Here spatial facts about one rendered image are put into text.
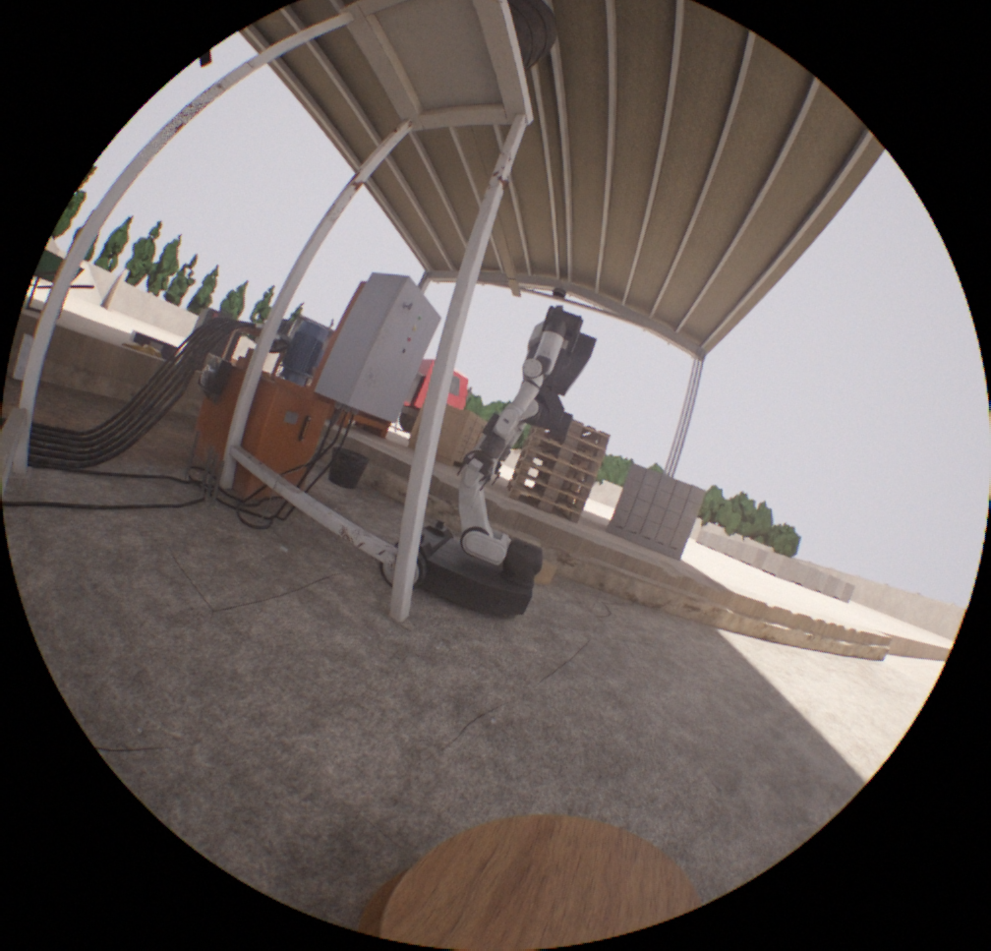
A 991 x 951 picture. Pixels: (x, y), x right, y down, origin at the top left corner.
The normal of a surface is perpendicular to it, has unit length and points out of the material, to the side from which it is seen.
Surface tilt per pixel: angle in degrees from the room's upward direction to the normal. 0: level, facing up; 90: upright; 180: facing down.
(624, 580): 95
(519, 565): 90
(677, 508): 90
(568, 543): 91
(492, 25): 180
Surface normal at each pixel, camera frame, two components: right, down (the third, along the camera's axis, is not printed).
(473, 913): 0.37, -0.93
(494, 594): 0.22, 0.08
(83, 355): 0.91, 0.36
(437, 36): -0.37, 0.93
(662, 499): -0.38, -0.16
